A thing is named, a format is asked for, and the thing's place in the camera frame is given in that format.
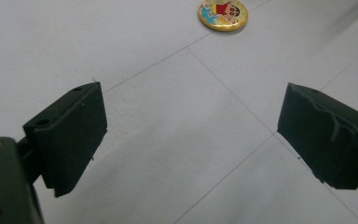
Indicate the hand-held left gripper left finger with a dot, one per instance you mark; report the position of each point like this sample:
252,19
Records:
71,137

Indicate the round yellow cartoon badge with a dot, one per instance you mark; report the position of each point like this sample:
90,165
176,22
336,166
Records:
223,14

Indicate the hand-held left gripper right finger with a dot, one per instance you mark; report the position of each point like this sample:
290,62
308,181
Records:
326,137

